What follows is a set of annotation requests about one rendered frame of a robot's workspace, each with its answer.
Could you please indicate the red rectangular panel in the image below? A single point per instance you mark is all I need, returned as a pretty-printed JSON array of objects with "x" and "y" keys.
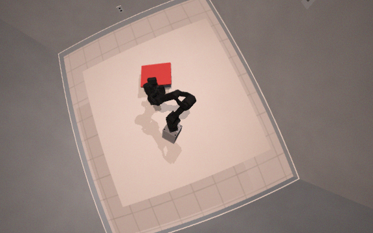
[{"x": 161, "y": 71}]

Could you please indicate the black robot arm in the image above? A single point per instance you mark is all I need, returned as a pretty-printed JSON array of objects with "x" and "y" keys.
[{"x": 155, "y": 97}]

